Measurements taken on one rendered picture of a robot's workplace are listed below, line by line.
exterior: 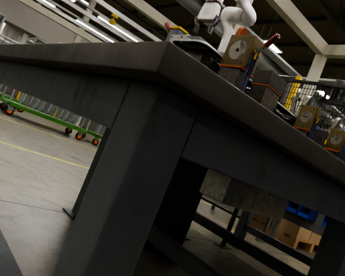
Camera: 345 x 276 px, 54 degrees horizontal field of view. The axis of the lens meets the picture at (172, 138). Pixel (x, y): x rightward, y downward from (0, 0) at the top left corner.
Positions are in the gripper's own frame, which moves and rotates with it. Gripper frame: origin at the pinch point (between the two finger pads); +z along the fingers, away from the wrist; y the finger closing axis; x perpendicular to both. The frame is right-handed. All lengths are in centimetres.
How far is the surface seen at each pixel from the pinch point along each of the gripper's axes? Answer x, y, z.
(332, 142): 67, 60, 26
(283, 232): 338, -33, 107
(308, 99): 34, 52, 15
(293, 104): 78, 27, 6
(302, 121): 33, 54, 26
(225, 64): -33, 46, 28
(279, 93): -2, 54, 25
